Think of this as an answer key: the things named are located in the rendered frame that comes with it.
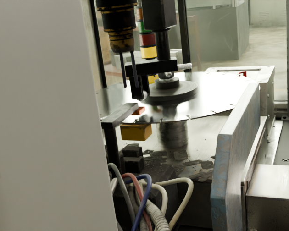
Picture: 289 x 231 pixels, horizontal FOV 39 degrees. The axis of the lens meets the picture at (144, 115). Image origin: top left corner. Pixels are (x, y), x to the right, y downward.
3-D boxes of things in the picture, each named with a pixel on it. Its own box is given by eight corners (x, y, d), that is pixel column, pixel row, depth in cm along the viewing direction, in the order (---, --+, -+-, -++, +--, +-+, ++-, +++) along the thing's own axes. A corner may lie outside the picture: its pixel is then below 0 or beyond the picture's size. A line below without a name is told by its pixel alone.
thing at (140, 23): (142, 31, 106) (141, 19, 105) (158, 30, 104) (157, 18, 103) (135, 34, 102) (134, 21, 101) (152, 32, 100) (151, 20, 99)
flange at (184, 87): (177, 81, 83) (176, 69, 83) (209, 91, 74) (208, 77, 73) (129, 93, 79) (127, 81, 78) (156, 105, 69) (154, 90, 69)
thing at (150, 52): (145, 55, 108) (144, 44, 107) (161, 54, 106) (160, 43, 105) (138, 59, 104) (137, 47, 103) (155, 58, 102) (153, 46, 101)
